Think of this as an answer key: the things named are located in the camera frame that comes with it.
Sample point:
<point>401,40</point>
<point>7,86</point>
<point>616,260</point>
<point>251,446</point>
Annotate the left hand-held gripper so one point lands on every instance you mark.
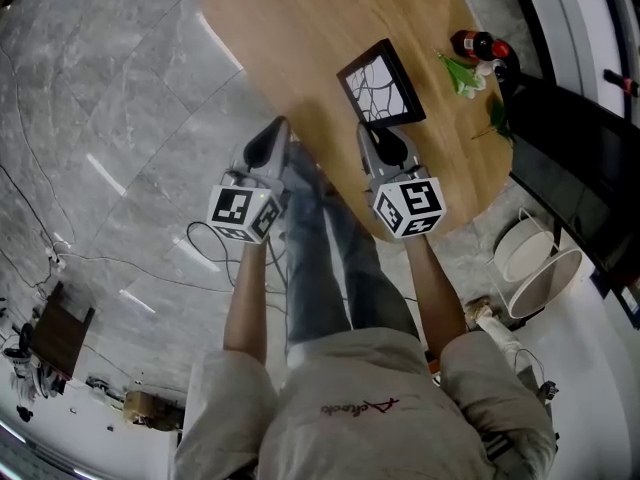
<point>235,213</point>

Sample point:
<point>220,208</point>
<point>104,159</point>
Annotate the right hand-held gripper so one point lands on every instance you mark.
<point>412,203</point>

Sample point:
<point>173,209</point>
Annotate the black framed branch picture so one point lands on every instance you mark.
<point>380,85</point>

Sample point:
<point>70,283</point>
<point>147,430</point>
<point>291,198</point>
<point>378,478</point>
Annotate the person's right forearm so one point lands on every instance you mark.
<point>435,298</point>

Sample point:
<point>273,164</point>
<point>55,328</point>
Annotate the person's left forearm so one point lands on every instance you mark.
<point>247,308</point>

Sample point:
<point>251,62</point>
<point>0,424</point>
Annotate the oval wooden coffee table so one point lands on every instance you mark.
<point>280,33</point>

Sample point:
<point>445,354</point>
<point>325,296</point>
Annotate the white artificial flower green leaves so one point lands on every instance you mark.
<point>465,75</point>

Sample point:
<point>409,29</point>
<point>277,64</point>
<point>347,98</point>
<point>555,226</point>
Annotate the person's blue jeans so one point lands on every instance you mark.
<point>325,268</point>

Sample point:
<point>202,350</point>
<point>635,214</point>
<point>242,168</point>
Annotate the dark soda bottle red cap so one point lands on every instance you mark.
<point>475,45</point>

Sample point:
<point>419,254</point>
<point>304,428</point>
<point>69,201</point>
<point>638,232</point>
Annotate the white power strip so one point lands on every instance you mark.
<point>57,258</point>

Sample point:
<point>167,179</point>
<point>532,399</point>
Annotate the dark wooden stool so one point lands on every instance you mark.
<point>62,333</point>

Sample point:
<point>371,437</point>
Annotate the brown cardboard box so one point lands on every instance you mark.
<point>152,410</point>

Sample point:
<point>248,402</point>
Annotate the person's light grey shirt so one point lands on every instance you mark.
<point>360,428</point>

